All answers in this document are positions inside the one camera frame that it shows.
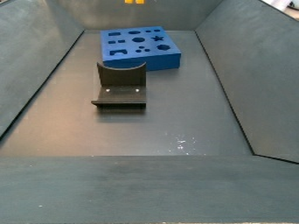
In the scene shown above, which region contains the blue foam shape board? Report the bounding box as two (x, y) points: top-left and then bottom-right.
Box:
(99, 26), (182, 71)

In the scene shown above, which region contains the black curved holder stand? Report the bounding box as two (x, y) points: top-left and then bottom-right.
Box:
(91, 63), (147, 108)

